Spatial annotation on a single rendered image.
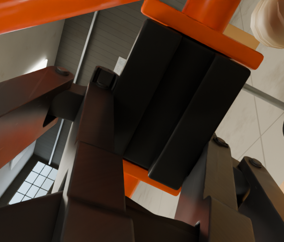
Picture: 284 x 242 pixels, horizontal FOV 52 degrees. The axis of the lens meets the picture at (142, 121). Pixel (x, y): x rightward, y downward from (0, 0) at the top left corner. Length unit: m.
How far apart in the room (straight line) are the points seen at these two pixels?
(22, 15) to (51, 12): 0.02
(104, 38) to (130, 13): 1.19
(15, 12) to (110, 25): 9.06
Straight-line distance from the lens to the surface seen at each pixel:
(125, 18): 9.03
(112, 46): 9.47
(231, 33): 1.87
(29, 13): 0.18
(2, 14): 0.19
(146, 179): 0.16
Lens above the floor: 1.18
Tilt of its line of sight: 4 degrees down
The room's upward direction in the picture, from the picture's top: 64 degrees counter-clockwise
